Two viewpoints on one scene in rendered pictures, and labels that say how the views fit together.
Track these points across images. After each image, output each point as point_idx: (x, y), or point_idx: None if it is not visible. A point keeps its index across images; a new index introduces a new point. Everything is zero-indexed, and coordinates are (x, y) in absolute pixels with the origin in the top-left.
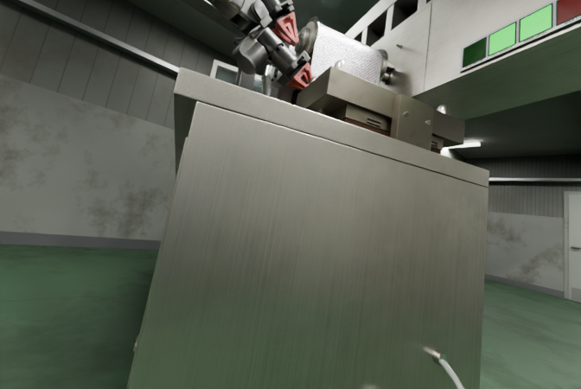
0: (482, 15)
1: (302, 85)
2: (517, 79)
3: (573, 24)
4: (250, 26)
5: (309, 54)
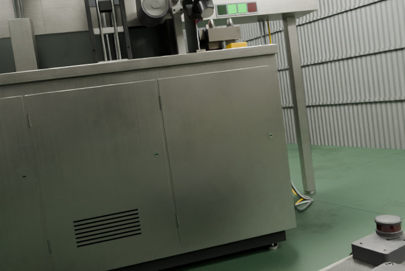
0: None
1: (200, 21)
2: (223, 21)
3: (251, 14)
4: None
5: None
